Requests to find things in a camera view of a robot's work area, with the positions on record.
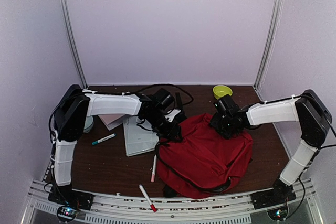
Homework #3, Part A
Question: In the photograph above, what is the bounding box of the grey book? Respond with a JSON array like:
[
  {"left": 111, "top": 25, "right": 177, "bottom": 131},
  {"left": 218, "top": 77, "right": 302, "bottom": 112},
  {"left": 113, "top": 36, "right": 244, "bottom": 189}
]
[{"left": 123, "top": 116, "right": 159, "bottom": 157}]

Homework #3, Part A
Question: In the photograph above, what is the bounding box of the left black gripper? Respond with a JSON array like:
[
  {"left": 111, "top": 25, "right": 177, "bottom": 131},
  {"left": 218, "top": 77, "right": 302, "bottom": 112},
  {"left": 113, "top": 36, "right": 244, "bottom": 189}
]
[{"left": 144, "top": 111, "right": 183, "bottom": 142}]

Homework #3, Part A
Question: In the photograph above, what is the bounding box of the red backpack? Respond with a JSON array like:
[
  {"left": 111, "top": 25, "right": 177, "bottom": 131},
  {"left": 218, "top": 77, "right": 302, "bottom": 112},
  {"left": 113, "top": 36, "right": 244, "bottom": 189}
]
[{"left": 155, "top": 113, "right": 254, "bottom": 199}]

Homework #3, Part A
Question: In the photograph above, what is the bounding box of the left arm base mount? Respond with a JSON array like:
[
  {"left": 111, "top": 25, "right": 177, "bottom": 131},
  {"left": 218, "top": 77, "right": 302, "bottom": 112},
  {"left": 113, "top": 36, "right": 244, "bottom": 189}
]
[{"left": 48, "top": 190, "right": 93, "bottom": 222}]

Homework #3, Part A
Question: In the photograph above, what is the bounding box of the aluminium frame post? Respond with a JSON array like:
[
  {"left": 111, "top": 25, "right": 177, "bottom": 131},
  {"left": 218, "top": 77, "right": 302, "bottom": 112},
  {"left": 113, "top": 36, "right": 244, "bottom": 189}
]
[
  {"left": 254, "top": 0, "right": 284, "bottom": 92},
  {"left": 59, "top": 0, "right": 88, "bottom": 88}
]

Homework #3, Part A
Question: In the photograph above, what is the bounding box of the front aluminium rail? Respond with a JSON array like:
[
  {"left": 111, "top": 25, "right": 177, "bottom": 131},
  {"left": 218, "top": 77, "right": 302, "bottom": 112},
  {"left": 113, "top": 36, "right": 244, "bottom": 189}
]
[{"left": 26, "top": 179, "right": 310, "bottom": 224}]

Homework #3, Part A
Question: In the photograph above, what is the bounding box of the teal capped white marker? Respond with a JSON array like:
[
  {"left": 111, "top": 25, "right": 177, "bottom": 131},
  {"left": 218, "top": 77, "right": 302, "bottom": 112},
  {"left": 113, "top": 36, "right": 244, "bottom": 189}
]
[{"left": 92, "top": 133, "right": 116, "bottom": 146}]

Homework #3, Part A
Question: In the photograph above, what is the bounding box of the pink book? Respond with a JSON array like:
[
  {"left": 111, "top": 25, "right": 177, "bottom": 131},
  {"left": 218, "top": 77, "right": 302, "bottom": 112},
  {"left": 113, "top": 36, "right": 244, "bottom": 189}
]
[{"left": 99, "top": 114, "right": 129, "bottom": 131}]

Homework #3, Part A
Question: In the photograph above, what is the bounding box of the pale blue ceramic bowl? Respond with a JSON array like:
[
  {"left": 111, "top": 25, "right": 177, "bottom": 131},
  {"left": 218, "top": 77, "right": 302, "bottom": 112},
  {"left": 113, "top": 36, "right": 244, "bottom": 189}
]
[{"left": 83, "top": 116, "right": 94, "bottom": 133}]

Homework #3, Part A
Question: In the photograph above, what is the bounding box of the left aluminium frame post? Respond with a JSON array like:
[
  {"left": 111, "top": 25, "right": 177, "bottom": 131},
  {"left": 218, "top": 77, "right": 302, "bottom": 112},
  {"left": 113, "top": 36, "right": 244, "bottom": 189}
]
[{"left": 59, "top": 0, "right": 88, "bottom": 88}]

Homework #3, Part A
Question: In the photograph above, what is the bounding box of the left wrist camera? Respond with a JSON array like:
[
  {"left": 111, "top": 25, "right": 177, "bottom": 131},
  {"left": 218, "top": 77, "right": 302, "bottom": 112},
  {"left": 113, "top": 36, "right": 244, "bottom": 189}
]
[{"left": 165, "top": 109, "right": 181, "bottom": 123}]

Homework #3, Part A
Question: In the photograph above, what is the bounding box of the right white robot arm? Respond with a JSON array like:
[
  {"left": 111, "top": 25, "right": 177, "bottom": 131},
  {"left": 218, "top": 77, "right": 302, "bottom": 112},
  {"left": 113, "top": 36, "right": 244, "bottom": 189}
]
[{"left": 209, "top": 89, "right": 333, "bottom": 204}]

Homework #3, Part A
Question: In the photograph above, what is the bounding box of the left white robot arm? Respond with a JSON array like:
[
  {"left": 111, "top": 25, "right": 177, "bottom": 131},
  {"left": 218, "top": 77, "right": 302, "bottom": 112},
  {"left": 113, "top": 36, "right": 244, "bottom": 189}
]
[{"left": 48, "top": 84, "right": 182, "bottom": 205}]

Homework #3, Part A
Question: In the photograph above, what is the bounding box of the right aluminium frame post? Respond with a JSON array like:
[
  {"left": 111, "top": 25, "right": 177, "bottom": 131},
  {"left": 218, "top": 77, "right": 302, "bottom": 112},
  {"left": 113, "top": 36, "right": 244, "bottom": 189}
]
[{"left": 254, "top": 0, "right": 284, "bottom": 92}]

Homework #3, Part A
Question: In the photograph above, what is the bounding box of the red capped white marker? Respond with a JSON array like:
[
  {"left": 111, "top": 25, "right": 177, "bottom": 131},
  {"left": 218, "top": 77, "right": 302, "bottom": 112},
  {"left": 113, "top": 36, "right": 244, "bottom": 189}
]
[{"left": 139, "top": 184, "right": 157, "bottom": 212}]

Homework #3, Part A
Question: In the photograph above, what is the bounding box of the lime green bowl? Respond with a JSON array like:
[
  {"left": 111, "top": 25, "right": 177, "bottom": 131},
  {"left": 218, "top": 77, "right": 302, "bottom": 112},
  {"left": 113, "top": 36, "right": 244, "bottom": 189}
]
[{"left": 213, "top": 85, "right": 233, "bottom": 100}]

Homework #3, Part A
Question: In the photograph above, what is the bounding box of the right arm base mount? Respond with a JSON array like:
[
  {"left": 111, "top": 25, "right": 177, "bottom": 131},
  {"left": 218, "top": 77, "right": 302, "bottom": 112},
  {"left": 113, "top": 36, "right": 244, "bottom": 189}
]
[{"left": 251, "top": 189, "right": 289, "bottom": 222}]

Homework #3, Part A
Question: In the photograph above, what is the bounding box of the pink capped white marker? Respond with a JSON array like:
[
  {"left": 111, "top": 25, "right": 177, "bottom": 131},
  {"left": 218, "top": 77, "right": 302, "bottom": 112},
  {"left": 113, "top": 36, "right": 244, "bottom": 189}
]
[{"left": 150, "top": 155, "right": 158, "bottom": 183}]

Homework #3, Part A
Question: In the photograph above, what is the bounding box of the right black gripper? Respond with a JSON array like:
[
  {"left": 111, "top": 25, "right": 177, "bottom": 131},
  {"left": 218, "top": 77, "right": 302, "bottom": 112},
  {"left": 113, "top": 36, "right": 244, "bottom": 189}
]
[{"left": 208, "top": 112, "right": 235, "bottom": 139}]

